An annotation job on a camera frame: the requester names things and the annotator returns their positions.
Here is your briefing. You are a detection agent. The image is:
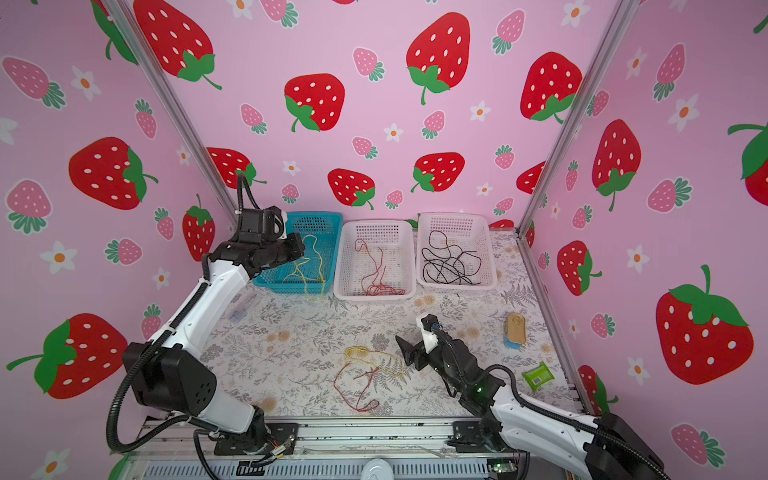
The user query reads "black wire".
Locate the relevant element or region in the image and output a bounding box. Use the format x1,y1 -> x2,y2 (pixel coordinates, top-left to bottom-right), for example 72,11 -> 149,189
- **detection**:
428,248 -> 484,287
422,229 -> 484,283
422,257 -> 481,287

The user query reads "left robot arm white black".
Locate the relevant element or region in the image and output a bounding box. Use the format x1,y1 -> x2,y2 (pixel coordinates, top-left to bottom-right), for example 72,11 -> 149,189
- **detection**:
106,174 -> 305,453

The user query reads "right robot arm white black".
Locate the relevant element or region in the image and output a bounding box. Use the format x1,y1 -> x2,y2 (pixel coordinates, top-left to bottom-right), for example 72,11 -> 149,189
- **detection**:
395,323 -> 669,479

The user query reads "teal plastic basket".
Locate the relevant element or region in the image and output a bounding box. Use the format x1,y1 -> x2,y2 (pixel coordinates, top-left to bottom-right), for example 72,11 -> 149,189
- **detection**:
253,212 -> 343,295

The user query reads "clear plastic bag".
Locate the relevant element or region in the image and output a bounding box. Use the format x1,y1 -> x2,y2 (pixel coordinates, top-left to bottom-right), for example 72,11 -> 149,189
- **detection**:
223,292 -> 261,324

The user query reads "green wipes packet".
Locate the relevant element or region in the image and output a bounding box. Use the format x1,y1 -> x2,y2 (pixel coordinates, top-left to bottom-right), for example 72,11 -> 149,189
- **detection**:
522,362 -> 555,392

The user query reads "white basket right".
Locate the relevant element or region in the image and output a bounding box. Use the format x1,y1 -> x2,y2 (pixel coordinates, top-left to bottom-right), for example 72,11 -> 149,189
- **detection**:
416,212 -> 498,295

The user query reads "white basket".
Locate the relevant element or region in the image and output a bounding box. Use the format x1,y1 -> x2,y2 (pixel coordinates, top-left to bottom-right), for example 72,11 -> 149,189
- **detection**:
416,212 -> 498,295
333,220 -> 417,302

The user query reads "white basket middle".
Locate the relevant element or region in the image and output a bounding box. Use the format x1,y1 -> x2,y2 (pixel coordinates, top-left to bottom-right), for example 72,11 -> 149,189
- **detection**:
333,220 -> 417,302

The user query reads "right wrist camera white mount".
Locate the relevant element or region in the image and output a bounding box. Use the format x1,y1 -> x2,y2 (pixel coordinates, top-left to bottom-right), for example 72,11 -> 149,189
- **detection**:
417,313 -> 441,354

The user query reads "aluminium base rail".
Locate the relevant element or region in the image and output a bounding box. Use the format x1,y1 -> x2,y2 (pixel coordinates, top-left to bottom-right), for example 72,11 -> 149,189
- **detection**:
119,416 -> 631,480

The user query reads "aluminium corner post right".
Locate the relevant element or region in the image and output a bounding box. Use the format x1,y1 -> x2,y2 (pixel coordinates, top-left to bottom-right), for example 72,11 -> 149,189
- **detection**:
517,0 -> 639,238

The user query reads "aluminium corner post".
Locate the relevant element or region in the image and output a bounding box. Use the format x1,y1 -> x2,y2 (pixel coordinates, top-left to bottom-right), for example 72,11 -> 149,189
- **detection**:
104,0 -> 237,227
517,0 -> 639,238

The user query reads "aluminium corner post left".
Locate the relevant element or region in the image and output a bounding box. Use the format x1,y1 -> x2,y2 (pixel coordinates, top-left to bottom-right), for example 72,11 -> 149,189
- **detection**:
104,0 -> 237,227

